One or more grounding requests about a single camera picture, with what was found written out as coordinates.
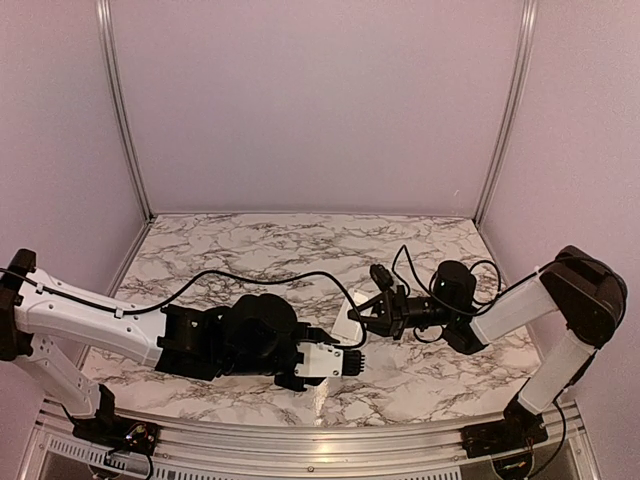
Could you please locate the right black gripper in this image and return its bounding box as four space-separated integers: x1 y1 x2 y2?
348 284 455 340

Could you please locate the white remote control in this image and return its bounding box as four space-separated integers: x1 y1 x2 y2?
332 287 379 342

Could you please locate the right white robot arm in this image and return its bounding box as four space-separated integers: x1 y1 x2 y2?
347 245 628 448

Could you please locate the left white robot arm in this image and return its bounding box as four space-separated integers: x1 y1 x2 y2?
1 250 347 445

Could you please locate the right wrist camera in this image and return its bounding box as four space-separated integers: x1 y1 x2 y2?
369 264 394 292

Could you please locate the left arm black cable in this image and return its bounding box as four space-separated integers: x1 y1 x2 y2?
0 267 369 349

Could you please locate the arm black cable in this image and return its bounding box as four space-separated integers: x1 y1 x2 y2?
392 243 504 344
0 267 369 349

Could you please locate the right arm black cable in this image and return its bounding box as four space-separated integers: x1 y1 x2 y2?
392 243 504 344

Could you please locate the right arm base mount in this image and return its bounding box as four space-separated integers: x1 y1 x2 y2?
461 420 548 458

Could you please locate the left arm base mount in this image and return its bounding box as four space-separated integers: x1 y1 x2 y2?
70 384 159 456

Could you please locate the front aluminium rail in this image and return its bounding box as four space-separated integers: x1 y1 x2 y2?
19 399 601 480

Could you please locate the right aluminium frame post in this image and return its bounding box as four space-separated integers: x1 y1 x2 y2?
473 0 539 230

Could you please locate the aluminium frame post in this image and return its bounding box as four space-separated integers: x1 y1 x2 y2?
96 0 155 224
473 0 539 230

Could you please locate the left aluminium frame post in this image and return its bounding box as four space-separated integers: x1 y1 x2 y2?
96 0 155 224

